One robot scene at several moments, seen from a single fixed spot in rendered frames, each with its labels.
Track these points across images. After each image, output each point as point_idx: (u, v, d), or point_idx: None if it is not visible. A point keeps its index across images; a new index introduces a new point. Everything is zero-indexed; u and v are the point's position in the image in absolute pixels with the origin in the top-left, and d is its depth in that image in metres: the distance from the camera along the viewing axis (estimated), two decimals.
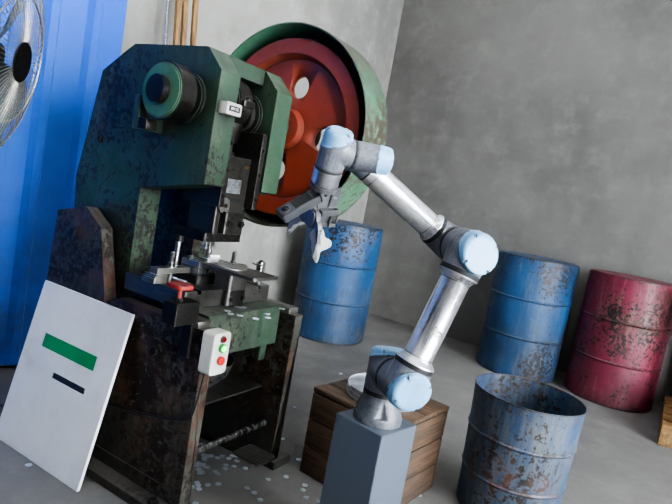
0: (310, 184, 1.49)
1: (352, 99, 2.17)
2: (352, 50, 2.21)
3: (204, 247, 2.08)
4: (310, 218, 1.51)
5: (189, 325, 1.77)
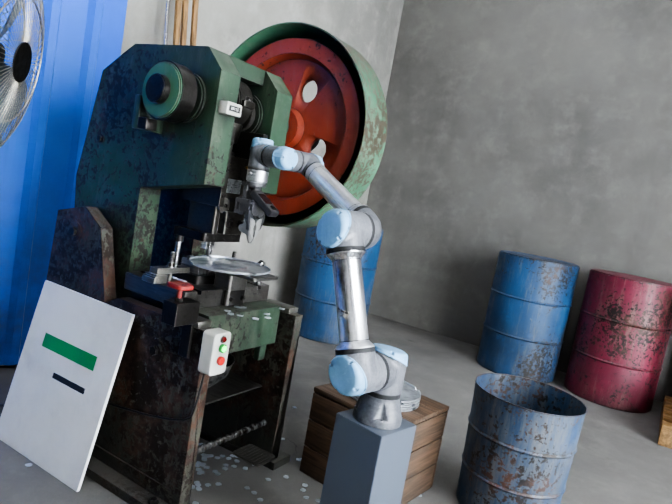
0: (260, 185, 1.96)
1: (278, 209, 2.35)
2: (352, 50, 2.21)
3: (204, 247, 2.08)
4: (262, 209, 2.00)
5: (189, 325, 1.77)
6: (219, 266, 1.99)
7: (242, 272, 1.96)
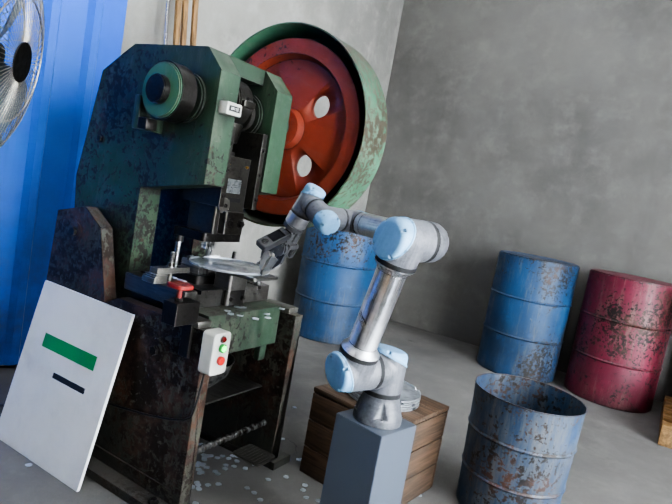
0: (284, 224, 1.91)
1: (341, 167, 2.19)
2: (352, 50, 2.21)
3: (204, 247, 2.08)
4: (280, 250, 1.92)
5: (189, 325, 1.77)
6: (247, 269, 2.04)
7: (252, 266, 2.13)
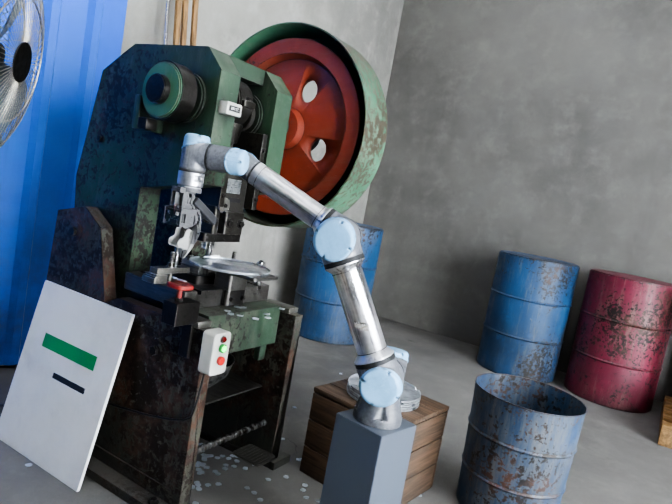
0: (200, 191, 1.69)
1: (353, 122, 2.16)
2: (352, 50, 2.21)
3: (204, 247, 2.08)
4: None
5: (189, 325, 1.77)
6: (213, 262, 2.06)
7: (206, 265, 1.97)
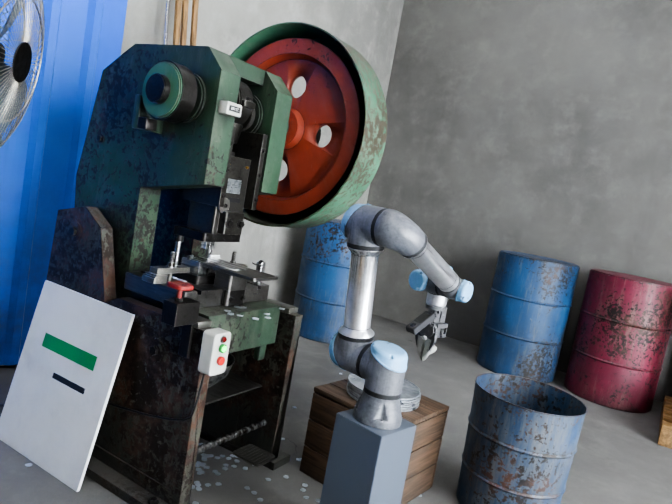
0: (426, 306, 2.09)
1: (301, 204, 2.29)
2: (352, 50, 2.21)
3: (204, 247, 2.08)
4: (429, 330, 2.08)
5: (189, 325, 1.77)
6: None
7: (358, 378, 2.28)
